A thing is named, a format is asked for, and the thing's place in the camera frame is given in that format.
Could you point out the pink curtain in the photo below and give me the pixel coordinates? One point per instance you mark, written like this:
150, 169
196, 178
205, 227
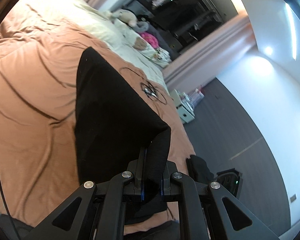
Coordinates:
211, 56

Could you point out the white storage box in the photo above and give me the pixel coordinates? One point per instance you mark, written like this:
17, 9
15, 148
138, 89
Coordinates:
184, 108

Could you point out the pink plush toy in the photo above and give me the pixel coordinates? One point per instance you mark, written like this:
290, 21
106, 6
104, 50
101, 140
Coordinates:
149, 38

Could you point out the orange duvet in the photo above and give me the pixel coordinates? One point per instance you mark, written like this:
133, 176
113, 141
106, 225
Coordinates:
39, 57

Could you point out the black pants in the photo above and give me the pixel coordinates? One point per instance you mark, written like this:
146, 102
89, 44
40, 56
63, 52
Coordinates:
113, 125

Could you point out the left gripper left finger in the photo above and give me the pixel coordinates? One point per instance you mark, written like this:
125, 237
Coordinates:
138, 175

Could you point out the beige plush toy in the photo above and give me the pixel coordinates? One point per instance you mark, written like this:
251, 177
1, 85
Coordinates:
125, 16

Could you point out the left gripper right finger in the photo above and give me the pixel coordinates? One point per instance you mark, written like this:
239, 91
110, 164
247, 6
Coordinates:
168, 187

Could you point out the cream bed sheet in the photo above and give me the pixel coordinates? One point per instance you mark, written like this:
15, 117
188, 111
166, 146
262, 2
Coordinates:
131, 47

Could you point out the cream pillow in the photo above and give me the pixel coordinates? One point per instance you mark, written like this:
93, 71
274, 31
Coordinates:
87, 18

